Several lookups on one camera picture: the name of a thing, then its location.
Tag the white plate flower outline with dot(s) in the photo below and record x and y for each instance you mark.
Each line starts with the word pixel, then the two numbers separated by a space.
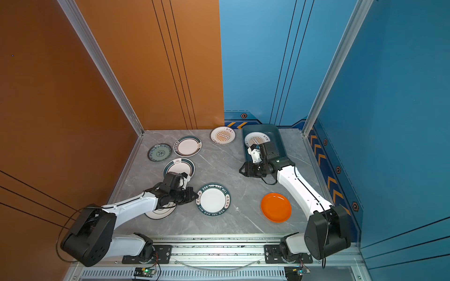
pixel 161 213

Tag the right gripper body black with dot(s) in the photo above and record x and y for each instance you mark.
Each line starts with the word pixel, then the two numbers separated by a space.
pixel 263 164

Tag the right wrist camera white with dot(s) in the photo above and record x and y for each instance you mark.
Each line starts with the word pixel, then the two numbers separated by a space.
pixel 254 151

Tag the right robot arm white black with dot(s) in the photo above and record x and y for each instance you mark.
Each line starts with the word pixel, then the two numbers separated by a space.
pixel 328 228

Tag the white orange sunburst plate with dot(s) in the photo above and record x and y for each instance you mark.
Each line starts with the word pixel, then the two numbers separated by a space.
pixel 222 135
pixel 256 138

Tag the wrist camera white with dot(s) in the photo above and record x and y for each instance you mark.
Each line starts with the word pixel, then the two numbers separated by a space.
pixel 254 151
pixel 184 180

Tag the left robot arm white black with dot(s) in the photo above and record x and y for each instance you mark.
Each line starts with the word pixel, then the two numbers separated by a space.
pixel 91 237

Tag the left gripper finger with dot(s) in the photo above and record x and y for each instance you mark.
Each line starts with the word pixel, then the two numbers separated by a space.
pixel 189 193
pixel 180 202

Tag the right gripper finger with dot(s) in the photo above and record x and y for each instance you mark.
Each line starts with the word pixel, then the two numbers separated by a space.
pixel 259 174
pixel 247 169

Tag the aluminium corner post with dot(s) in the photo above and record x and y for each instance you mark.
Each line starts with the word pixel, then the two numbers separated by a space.
pixel 79 24
pixel 351 31

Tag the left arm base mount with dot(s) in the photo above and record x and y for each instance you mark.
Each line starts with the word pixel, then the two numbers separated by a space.
pixel 160 254

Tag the white orange sunburst plate back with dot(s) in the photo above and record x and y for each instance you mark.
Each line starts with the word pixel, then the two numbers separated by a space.
pixel 222 135

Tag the aluminium frame rail front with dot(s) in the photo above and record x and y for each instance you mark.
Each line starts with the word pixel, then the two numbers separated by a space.
pixel 226 251

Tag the white plate dark green rim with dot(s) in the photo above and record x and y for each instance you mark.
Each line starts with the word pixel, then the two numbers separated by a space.
pixel 187 146

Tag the right aluminium corner post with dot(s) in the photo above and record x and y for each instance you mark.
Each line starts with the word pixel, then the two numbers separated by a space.
pixel 351 31

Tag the white plate green lettered rim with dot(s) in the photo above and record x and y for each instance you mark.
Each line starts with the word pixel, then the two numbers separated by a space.
pixel 213 199

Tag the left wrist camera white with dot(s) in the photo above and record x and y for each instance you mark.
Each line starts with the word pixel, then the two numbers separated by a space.
pixel 184 180

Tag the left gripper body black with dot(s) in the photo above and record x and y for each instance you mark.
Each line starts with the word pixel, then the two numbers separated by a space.
pixel 174 195

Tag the white orange sunburst plate front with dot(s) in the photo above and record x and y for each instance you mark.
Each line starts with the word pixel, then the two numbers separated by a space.
pixel 256 138

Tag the left aluminium corner post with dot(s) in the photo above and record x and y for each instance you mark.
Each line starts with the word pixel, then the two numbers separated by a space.
pixel 79 24

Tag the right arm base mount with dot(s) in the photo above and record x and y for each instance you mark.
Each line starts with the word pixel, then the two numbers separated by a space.
pixel 280 254

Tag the teal plastic bin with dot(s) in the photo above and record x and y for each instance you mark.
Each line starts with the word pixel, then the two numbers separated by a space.
pixel 272 132

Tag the left green circuit board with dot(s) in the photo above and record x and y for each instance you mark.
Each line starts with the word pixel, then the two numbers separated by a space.
pixel 145 274

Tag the small green patterned plate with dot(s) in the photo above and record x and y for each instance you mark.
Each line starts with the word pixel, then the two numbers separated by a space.
pixel 159 152

